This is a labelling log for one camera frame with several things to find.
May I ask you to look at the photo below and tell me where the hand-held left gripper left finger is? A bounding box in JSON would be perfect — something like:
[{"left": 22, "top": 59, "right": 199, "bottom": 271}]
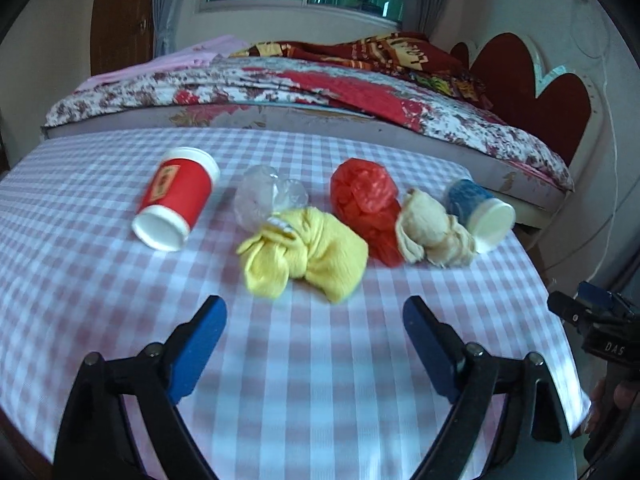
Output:
[{"left": 52, "top": 295, "right": 228, "bottom": 480}]

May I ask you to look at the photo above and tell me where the beige cloth wad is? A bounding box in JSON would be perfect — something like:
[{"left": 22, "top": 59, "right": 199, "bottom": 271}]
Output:
[{"left": 395, "top": 188, "right": 477, "bottom": 267}]

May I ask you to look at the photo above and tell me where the yellow cloth wad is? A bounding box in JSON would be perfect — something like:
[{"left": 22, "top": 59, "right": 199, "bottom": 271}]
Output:
[{"left": 236, "top": 207, "right": 370, "bottom": 304}]

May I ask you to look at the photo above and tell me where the red printed blanket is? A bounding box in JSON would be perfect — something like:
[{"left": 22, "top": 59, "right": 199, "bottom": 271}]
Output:
[{"left": 230, "top": 31, "right": 496, "bottom": 111}]

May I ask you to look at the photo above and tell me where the clear plastic bag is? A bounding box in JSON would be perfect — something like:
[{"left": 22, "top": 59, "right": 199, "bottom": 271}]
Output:
[{"left": 234, "top": 164, "right": 308, "bottom": 231}]

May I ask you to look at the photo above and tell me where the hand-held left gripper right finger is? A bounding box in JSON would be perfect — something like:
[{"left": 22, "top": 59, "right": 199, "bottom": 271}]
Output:
[{"left": 402, "top": 295, "right": 581, "bottom": 480}]

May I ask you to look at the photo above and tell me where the bed with floral sheet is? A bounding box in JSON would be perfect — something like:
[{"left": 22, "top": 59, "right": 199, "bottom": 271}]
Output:
[{"left": 44, "top": 55, "right": 576, "bottom": 191}]

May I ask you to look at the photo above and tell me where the red paper cup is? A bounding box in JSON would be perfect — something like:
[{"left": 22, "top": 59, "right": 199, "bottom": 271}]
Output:
[{"left": 131, "top": 146, "right": 221, "bottom": 252}]

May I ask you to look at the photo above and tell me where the brown wooden door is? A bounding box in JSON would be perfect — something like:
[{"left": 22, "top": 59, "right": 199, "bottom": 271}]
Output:
[{"left": 90, "top": 0, "right": 158, "bottom": 78}]

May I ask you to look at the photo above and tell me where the checkered cloth table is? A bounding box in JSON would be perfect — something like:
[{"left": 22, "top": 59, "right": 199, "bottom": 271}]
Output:
[{"left": 0, "top": 126, "right": 593, "bottom": 480}]

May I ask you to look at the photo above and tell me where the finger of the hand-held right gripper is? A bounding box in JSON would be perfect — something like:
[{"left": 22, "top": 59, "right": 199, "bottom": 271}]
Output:
[
  {"left": 576, "top": 281, "right": 637, "bottom": 320},
  {"left": 546, "top": 290, "right": 593, "bottom": 333}
]

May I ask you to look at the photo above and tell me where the red plastic bag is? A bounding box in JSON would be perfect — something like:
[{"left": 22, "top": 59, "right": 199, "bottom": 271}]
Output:
[{"left": 330, "top": 157, "right": 403, "bottom": 267}]

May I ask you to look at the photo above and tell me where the pink bed sheet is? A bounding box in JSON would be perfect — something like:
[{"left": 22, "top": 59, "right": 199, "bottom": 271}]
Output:
[{"left": 75, "top": 35, "right": 251, "bottom": 91}]

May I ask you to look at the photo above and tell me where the grey floral mattress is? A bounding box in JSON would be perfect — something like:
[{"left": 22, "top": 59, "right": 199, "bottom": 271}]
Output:
[{"left": 40, "top": 105, "right": 571, "bottom": 211}]

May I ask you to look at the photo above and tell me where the person's right hand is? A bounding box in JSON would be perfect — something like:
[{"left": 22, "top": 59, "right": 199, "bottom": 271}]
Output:
[{"left": 585, "top": 379, "right": 640, "bottom": 435}]

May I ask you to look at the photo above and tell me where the white red bed frame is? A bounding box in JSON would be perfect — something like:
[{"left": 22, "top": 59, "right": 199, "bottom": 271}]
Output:
[{"left": 447, "top": 32, "right": 608, "bottom": 271}]

